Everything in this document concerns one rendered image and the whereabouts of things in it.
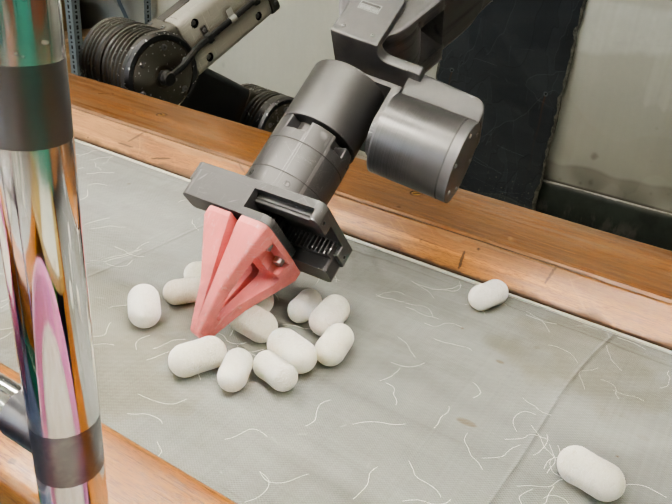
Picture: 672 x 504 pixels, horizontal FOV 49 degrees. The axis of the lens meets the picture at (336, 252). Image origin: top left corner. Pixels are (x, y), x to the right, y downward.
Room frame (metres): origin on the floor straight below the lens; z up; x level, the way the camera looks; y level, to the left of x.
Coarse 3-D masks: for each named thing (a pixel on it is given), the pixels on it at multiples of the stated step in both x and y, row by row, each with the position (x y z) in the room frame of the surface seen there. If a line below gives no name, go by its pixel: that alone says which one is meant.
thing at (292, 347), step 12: (276, 336) 0.38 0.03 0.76; (288, 336) 0.37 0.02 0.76; (300, 336) 0.38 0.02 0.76; (276, 348) 0.37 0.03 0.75; (288, 348) 0.36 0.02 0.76; (300, 348) 0.36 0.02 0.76; (312, 348) 0.37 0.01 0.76; (288, 360) 0.36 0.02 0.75; (300, 360) 0.36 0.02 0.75; (312, 360) 0.36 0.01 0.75; (300, 372) 0.36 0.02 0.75
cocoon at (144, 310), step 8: (136, 288) 0.41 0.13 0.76; (144, 288) 0.41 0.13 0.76; (152, 288) 0.42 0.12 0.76; (128, 296) 0.41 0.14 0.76; (136, 296) 0.40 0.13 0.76; (144, 296) 0.40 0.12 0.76; (152, 296) 0.41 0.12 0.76; (128, 304) 0.40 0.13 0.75; (136, 304) 0.40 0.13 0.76; (144, 304) 0.40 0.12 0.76; (152, 304) 0.40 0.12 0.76; (128, 312) 0.40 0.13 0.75; (136, 312) 0.39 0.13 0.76; (144, 312) 0.39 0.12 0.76; (152, 312) 0.40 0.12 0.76; (160, 312) 0.40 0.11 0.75; (136, 320) 0.39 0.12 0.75; (144, 320) 0.39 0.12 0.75; (152, 320) 0.39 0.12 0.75
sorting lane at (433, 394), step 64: (128, 192) 0.61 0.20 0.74; (0, 256) 0.48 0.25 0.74; (128, 256) 0.49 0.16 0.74; (192, 256) 0.50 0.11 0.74; (384, 256) 0.53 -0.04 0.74; (0, 320) 0.39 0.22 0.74; (128, 320) 0.41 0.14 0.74; (384, 320) 0.43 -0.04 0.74; (448, 320) 0.44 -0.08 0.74; (512, 320) 0.45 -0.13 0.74; (576, 320) 0.46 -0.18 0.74; (128, 384) 0.34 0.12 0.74; (192, 384) 0.35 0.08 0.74; (256, 384) 0.35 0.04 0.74; (320, 384) 0.36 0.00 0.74; (384, 384) 0.36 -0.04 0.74; (448, 384) 0.37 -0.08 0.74; (512, 384) 0.37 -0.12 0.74; (576, 384) 0.38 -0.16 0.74; (640, 384) 0.39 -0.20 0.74; (192, 448) 0.29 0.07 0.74; (256, 448) 0.30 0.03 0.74; (320, 448) 0.30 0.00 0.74; (384, 448) 0.31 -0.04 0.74; (448, 448) 0.31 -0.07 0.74; (512, 448) 0.31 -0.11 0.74; (640, 448) 0.32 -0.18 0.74
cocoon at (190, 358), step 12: (180, 348) 0.35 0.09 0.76; (192, 348) 0.35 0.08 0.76; (204, 348) 0.36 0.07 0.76; (216, 348) 0.36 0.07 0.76; (168, 360) 0.35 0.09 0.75; (180, 360) 0.35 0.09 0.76; (192, 360) 0.35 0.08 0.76; (204, 360) 0.35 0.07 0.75; (216, 360) 0.36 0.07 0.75; (180, 372) 0.34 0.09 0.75; (192, 372) 0.35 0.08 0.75
